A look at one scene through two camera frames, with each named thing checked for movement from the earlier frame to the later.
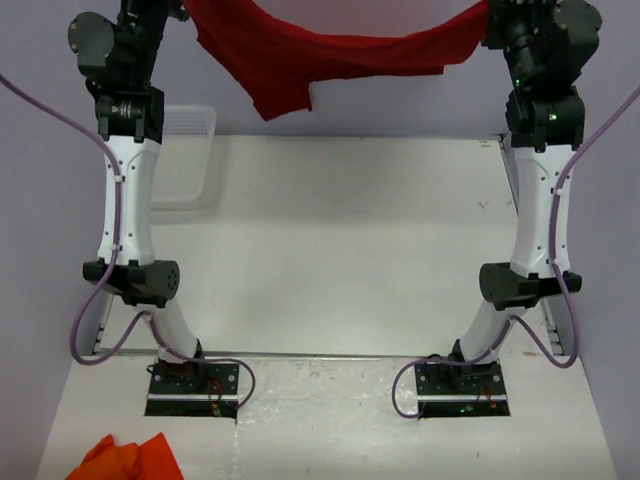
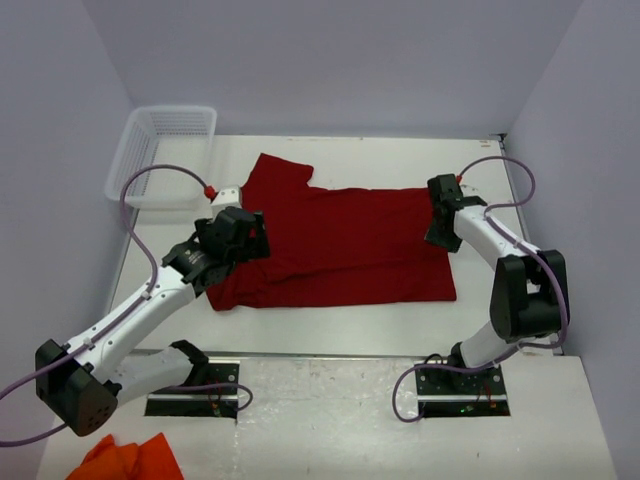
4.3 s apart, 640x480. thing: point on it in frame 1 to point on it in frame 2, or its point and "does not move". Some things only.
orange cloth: [109, 461] does not move
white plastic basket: [182, 161] does not move
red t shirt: [272, 59] to [335, 246]
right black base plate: [458, 388] does not move
